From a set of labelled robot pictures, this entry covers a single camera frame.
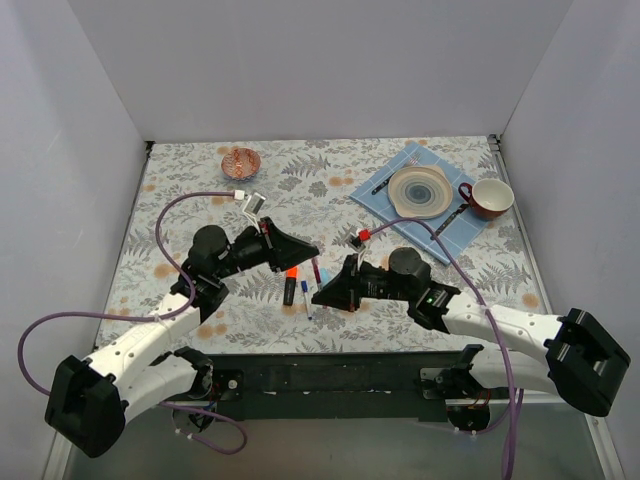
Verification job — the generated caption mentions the beige plate blue rings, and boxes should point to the beige plate blue rings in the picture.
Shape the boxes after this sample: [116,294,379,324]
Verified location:
[387,164,452,221]

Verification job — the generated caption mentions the purple cable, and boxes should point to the purple cable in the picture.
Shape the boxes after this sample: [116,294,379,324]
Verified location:
[359,217,525,480]
[18,190,249,455]

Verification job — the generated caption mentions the fork black handle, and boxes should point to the fork black handle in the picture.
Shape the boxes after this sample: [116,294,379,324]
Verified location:
[371,156,418,195]

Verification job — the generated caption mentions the red patterned small bowl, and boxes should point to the red patterned small bowl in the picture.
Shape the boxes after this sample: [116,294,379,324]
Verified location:
[221,147,262,181]

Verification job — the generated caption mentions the black orange highlighter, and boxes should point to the black orange highlighter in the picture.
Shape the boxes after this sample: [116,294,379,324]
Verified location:
[283,275,297,307]

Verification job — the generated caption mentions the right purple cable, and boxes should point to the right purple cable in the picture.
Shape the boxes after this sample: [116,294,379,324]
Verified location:
[359,217,525,480]

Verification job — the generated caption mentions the pink pen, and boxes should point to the pink pen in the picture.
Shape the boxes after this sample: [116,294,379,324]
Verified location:
[311,257,322,291]

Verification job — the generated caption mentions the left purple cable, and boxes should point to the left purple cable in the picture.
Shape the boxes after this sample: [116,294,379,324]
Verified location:
[18,190,249,455]

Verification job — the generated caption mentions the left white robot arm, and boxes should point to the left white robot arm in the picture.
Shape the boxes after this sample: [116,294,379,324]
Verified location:
[45,217,319,458]

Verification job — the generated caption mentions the red white mug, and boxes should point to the red white mug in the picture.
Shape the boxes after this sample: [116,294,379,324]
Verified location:
[458,178,515,221]

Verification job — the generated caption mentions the blue checked cloth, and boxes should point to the blue checked cloth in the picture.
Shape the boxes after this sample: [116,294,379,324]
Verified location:
[350,142,487,265]

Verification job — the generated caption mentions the knife black handle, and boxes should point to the knife black handle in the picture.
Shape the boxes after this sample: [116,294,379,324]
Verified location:
[430,203,469,240]

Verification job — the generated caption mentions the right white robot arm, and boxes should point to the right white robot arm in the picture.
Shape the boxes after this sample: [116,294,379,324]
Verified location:
[312,247,631,417]

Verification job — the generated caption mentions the white blue marker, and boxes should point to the white blue marker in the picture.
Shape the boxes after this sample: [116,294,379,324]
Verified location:
[302,286,313,320]

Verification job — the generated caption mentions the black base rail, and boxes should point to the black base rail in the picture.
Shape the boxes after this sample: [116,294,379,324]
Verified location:
[149,352,511,431]

